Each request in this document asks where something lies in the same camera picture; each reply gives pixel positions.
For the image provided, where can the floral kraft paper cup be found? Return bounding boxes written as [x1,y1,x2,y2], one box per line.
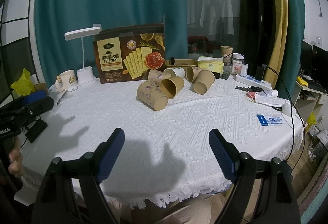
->
[137,81,169,111]

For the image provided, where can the left hand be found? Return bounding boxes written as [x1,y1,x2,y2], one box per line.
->
[8,136,23,179]

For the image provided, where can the black flat device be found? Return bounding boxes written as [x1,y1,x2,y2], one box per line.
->
[26,119,47,143]

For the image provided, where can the yellow plastic bag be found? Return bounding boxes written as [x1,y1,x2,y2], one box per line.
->
[11,68,36,96]

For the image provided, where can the blue white card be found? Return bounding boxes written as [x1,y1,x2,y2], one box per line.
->
[256,114,287,126]

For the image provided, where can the black pen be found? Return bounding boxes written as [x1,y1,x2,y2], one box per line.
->
[56,90,68,105]

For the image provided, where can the white textured tablecloth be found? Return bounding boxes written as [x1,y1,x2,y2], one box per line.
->
[22,79,303,207]

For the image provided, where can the cream cartoon mug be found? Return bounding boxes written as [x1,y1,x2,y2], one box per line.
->
[55,70,78,93]

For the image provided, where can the white power strip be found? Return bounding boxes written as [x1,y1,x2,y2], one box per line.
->
[235,74,272,90]

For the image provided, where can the white desk lamp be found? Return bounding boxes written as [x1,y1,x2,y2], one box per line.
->
[65,26,101,88]

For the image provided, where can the kraft paper cup right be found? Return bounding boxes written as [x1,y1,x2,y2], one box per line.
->
[194,70,215,95]

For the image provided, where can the kraft paper cup front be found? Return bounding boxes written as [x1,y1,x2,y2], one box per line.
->
[159,77,185,99]

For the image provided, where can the kraft paper cup behind left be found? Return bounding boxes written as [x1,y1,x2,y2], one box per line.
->
[148,69,171,86]

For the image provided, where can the kraft paper cup middle back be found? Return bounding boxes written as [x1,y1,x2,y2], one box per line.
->
[186,66,202,83]

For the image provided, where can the yellow tissue pack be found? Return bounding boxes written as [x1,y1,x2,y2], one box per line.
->
[197,57,224,74]

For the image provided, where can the white lid jar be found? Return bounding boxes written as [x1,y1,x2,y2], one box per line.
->
[231,53,245,75]

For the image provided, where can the white rimmed paper cup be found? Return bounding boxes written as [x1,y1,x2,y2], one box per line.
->
[164,67,186,78]

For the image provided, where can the brown cracker box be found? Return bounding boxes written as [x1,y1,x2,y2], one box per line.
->
[93,23,166,84]

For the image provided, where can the brown oval tray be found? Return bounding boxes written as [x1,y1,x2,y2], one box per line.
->
[165,59,198,71]

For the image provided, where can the upright paper cup far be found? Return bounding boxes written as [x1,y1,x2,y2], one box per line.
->
[220,45,233,63]

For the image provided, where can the yellow teal curtain right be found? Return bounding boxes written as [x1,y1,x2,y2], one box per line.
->
[265,0,305,99]

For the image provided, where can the teal curtain left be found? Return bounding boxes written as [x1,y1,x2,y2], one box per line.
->
[34,0,187,85]

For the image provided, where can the black cable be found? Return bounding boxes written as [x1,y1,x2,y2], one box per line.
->
[261,64,307,163]

